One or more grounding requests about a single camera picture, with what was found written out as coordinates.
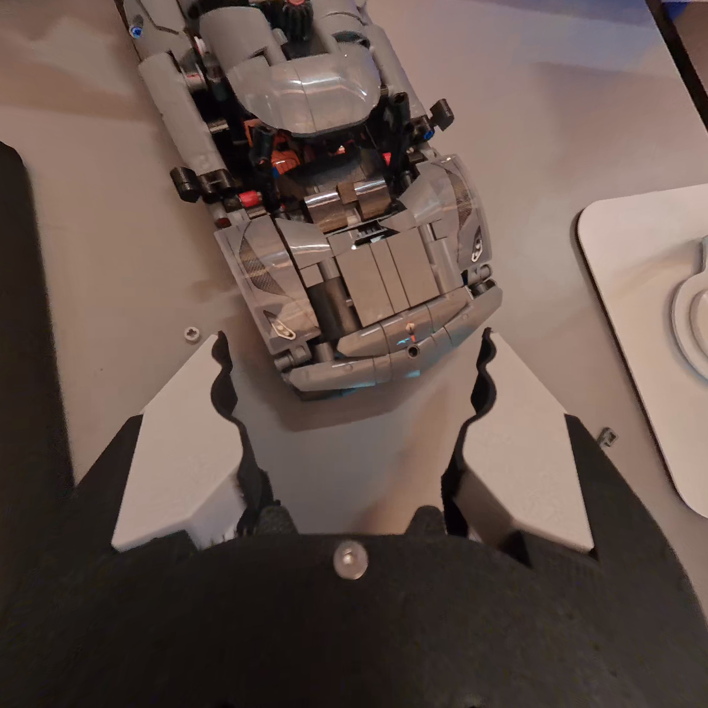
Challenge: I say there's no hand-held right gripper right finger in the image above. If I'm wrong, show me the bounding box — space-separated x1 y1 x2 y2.
440 326 602 559

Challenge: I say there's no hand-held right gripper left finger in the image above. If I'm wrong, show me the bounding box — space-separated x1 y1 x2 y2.
111 331 274 553

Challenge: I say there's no dark lego car model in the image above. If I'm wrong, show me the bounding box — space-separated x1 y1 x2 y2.
122 0 504 402

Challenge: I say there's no black dimpled fabric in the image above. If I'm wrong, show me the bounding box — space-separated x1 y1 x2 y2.
0 141 76 554

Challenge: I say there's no white book stand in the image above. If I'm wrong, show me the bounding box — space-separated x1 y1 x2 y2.
577 184 708 519

